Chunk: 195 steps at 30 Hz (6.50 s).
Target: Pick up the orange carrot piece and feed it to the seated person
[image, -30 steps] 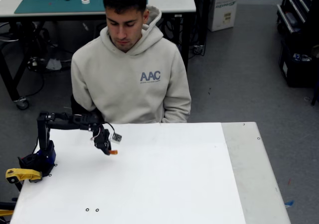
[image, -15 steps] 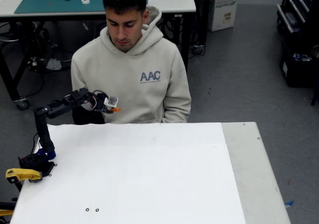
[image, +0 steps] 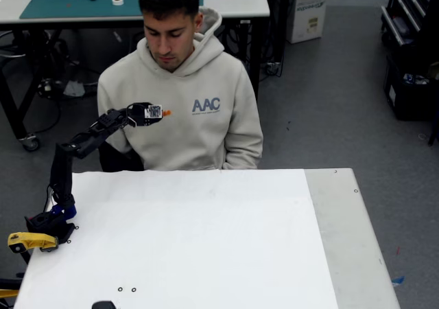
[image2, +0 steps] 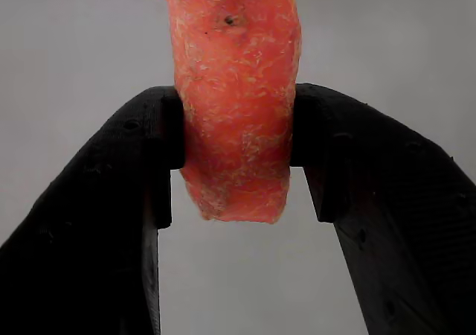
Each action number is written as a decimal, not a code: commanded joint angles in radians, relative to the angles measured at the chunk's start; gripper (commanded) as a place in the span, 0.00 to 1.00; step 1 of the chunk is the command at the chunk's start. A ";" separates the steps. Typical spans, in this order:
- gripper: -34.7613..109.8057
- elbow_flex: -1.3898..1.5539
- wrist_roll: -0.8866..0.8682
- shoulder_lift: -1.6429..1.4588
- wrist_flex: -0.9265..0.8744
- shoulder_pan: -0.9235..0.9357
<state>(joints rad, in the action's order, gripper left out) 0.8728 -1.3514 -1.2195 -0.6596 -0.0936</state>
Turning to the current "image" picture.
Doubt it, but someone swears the man in beige hoodie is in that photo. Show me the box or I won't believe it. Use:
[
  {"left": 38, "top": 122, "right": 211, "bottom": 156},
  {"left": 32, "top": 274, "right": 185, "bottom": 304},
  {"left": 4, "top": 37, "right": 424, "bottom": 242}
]
[{"left": 97, "top": 0, "right": 264, "bottom": 171}]

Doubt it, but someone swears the black chair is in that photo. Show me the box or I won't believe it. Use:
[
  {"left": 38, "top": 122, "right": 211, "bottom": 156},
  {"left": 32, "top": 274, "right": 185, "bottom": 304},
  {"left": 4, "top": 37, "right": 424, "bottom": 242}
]
[{"left": 98, "top": 140, "right": 145, "bottom": 172}]

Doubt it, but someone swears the white crumpled bag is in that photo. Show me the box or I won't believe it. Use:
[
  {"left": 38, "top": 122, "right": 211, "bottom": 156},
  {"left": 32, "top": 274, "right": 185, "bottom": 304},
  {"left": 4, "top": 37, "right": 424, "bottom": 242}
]
[{"left": 63, "top": 80, "right": 86, "bottom": 97}]

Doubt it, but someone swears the grey caster wheel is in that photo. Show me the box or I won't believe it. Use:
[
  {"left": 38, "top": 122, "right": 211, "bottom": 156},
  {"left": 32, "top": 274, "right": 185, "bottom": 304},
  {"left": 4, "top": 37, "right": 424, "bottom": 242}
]
[{"left": 19, "top": 133, "right": 41, "bottom": 152}]

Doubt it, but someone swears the large white paper sheet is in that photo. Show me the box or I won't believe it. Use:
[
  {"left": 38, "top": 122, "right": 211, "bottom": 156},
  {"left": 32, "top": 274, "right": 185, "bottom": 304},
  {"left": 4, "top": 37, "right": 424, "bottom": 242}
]
[{"left": 13, "top": 168, "right": 340, "bottom": 309}]

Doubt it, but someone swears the white workbench with black legs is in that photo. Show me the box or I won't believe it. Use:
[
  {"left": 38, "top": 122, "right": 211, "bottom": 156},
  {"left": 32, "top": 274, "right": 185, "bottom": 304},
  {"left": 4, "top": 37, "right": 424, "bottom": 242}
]
[{"left": 0, "top": 0, "right": 271, "bottom": 152}]

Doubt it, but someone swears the yellow black clamp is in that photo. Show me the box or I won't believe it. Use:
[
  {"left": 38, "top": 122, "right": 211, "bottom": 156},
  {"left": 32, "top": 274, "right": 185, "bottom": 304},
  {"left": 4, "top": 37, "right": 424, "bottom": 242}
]
[
  {"left": 8, "top": 232, "right": 59, "bottom": 254},
  {"left": 0, "top": 277, "right": 23, "bottom": 299}
]

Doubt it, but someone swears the white cardboard box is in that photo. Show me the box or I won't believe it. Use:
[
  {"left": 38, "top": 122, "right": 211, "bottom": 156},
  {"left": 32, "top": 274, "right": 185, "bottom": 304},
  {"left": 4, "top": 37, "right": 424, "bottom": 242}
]
[{"left": 286, "top": 0, "right": 339, "bottom": 45}]

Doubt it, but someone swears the black storage bin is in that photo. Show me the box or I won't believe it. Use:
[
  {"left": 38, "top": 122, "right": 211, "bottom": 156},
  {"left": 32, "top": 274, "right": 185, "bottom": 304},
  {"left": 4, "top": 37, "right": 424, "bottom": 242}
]
[{"left": 383, "top": 53, "right": 439, "bottom": 122}]

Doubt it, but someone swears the black tool drawer cabinet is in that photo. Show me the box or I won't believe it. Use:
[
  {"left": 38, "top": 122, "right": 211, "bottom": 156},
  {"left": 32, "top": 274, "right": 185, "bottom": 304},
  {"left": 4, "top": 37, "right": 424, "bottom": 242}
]
[{"left": 380, "top": 0, "right": 439, "bottom": 47}]

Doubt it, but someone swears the small white camera board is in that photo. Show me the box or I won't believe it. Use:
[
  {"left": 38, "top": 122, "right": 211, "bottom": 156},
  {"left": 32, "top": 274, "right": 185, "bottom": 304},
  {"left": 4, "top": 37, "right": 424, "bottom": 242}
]
[{"left": 143, "top": 104, "right": 163, "bottom": 119}]

